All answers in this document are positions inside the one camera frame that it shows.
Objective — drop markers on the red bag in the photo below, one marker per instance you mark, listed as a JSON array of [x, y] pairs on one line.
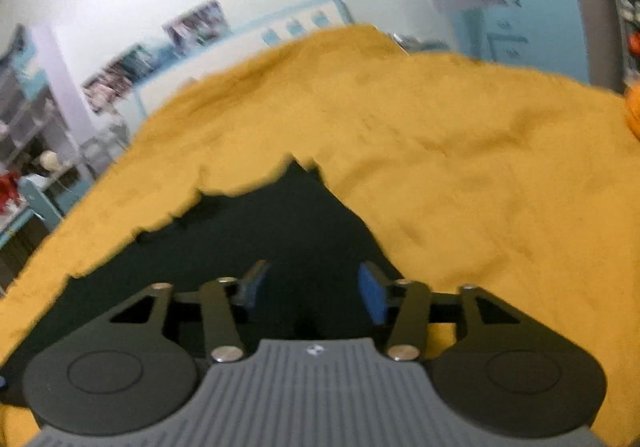
[[9, 192]]

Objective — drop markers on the grey utility cart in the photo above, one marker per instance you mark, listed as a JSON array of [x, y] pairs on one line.
[[105, 149]]

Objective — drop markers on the orange round toy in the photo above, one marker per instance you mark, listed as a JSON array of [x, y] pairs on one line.
[[634, 109]]

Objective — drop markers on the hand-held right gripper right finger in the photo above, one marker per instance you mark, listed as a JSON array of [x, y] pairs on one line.
[[372, 289]]

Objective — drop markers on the black long-sleeve sweater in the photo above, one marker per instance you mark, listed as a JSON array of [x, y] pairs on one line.
[[250, 237]]

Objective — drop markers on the blue and white wardrobe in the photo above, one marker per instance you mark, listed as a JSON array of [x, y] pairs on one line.
[[540, 2]]

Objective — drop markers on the mustard yellow quilt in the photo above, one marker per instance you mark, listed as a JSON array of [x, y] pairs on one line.
[[450, 177]]

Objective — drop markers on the shoe rack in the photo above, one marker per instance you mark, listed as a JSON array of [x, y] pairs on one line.
[[627, 2]]

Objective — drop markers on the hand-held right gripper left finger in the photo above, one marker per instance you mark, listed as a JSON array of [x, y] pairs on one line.
[[252, 284]]

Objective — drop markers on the white ball lamp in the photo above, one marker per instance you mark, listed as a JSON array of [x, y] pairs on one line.
[[50, 161]]

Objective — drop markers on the white wall shelf unit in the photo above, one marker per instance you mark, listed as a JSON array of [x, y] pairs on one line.
[[25, 97]]

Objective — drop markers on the blue wooden chair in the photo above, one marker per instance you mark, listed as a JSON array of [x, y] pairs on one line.
[[42, 202]]

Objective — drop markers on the blue and white desk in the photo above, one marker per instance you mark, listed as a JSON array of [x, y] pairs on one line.
[[20, 237]]

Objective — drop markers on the blue nightstand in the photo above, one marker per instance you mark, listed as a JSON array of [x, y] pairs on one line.
[[425, 46]]

